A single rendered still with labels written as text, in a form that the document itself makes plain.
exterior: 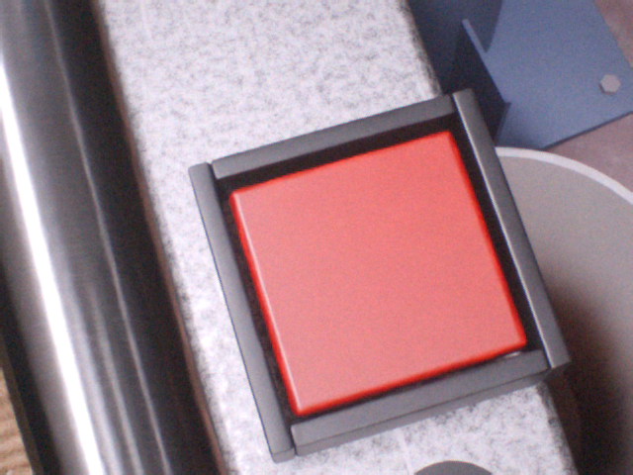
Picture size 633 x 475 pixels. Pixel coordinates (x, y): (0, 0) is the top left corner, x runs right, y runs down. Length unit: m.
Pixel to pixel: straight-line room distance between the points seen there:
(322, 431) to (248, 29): 0.12
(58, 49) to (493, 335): 0.14
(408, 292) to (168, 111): 0.08
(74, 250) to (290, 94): 0.07
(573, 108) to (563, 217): 0.36
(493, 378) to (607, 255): 0.72
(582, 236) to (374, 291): 0.72
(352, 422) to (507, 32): 1.11
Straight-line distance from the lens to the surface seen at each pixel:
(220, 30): 0.36
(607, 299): 1.08
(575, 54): 1.39
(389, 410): 0.30
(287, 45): 0.35
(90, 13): 0.41
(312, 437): 0.30
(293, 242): 0.32
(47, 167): 0.34
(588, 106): 1.37
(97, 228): 0.34
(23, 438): 0.31
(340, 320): 0.31
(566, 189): 0.97
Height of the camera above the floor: 1.23
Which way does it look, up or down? 72 degrees down
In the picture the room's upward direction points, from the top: 1 degrees counter-clockwise
